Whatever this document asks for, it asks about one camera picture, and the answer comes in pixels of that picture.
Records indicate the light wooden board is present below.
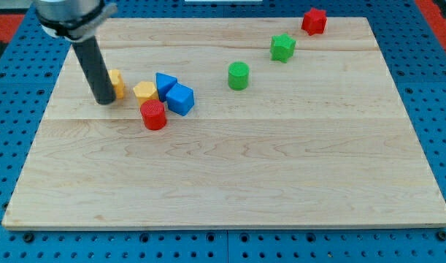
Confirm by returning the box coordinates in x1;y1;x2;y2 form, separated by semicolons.
2;17;446;231

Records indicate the blue cube block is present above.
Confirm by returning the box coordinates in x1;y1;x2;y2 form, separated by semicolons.
166;83;194;116

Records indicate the blue triangle block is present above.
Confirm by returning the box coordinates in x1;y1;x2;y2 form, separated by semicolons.
155;72;177;102

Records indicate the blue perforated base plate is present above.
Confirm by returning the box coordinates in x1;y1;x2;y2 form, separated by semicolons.
0;1;446;262

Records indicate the red star block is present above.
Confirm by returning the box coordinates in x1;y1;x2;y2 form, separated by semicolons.
301;7;327;36

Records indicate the green star block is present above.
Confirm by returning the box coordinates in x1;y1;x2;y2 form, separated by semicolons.
270;34;296;64

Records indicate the red cylinder block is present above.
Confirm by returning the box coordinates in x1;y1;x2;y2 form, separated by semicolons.
140;99;167;130

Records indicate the green cylinder block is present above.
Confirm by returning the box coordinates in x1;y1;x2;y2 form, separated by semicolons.
228;61;250;91

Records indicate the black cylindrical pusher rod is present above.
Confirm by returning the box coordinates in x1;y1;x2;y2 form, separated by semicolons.
72;37;116;104

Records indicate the yellow block behind rod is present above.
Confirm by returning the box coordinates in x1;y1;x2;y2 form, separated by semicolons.
108;69;125;99

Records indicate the yellow hexagon block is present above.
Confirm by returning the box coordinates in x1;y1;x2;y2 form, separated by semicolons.
133;81;159;106

